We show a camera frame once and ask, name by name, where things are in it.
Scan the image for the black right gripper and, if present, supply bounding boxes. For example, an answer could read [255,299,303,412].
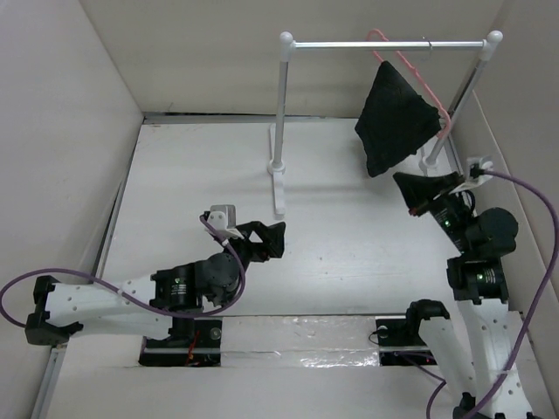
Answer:
[395,168,474,254]

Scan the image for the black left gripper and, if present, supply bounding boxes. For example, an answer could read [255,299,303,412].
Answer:
[216,221,282,281]

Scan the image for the black trousers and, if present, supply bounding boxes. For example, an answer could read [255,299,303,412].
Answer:
[355,61,441,178]

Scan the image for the pink plastic hanger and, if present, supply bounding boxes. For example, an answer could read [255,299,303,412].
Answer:
[366,29,451,140]

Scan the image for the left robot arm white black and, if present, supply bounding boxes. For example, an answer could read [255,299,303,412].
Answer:
[24,211,286,347]

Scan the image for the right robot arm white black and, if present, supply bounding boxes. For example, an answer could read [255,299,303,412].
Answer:
[393,172,535,418]

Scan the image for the silver foil tape strip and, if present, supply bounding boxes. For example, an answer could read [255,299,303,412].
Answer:
[220,315,380,368]

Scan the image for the white metal clothes rack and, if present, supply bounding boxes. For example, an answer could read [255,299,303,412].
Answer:
[267,30,504,219]

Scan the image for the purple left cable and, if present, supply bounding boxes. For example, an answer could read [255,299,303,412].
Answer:
[0,216,245,329]

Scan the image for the purple cable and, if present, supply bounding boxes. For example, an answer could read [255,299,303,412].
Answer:
[0,216,245,329]
[424,169,559,419]

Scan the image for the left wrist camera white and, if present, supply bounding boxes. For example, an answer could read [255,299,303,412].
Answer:
[206,204,237,231]

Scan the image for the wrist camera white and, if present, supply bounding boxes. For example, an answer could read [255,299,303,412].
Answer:
[206,204,237,231]
[466,156,493,187]

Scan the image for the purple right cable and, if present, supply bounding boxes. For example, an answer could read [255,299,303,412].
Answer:
[424,169,559,419]

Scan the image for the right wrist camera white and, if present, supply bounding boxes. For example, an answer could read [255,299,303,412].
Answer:
[466,156,493,187]

